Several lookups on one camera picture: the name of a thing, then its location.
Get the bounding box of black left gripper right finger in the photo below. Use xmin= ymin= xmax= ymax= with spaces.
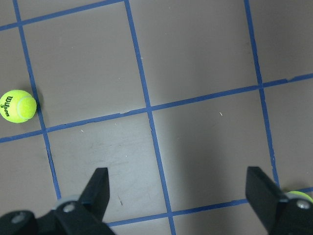
xmin=245 ymin=166 xmax=289 ymax=233

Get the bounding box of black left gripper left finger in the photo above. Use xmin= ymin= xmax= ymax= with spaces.
xmin=78 ymin=167 xmax=109 ymax=221

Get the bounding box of Wilson tennis ball upper left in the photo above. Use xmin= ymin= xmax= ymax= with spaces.
xmin=0 ymin=90 xmax=37 ymax=123

